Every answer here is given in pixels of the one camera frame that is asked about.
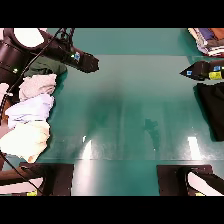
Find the blue garment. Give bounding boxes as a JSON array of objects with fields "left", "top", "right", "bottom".
[{"left": 197, "top": 27, "right": 216, "bottom": 42}]

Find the black cable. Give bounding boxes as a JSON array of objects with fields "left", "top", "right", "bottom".
[{"left": 0, "top": 27, "right": 66, "bottom": 196}]

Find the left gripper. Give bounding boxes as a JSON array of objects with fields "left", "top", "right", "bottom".
[{"left": 67, "top": 49, "right": 100, "bottom": 74}]

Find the pale lilac garment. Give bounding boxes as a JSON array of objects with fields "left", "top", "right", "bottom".
[{"left": 4, "top": 93, "right": 56, "bottom": 130}]

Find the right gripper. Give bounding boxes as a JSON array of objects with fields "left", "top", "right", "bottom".
[{"left": 179, "top": 60, "right": 212, "bottom": 82}]

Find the orange garment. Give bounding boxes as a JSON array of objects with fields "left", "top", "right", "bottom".
[{"left": 209, "top": 27, "right": 224, "bottom": 41}]

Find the beige garment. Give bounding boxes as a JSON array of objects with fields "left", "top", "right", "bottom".
[{"left": 18, "top": 73, "right": 58, "bottom": 101}]

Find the heap of clothes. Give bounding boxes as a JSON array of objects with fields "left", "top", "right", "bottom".
[{"left": 187, "top": 27, "right": 224, "bottom": 58}]

